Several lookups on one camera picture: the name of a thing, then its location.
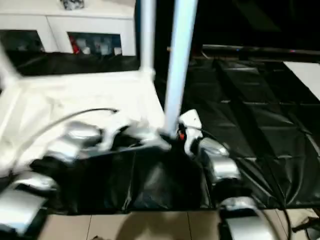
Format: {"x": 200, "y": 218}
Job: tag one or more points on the white flat board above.
{"x": 306, "y": 75}

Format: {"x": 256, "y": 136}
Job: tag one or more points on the dark long bar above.
{"x": 262, "y": 48}

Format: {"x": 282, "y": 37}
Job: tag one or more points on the white glass-door cabinet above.
{"x": 62, "y": 22}

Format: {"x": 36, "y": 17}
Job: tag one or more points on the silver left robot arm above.
{"x": 75, "y": 140}

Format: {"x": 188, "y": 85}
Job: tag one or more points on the red bottle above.
{"x": 73, "y": 45}

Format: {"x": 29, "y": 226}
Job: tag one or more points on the black table mat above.
{"x": 162, "y": 175}

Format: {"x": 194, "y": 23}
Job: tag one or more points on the dark bundle on cabinet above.
{"x": 72, "y": 3}

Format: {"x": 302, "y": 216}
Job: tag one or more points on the white plastic table top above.
{"x": 75, "y": 100}

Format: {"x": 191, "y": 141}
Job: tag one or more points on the white plastic table leg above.
{"x": 180, "y": 62}
{"x": 7, "y": 67}
{"x": 147, "y": 35}

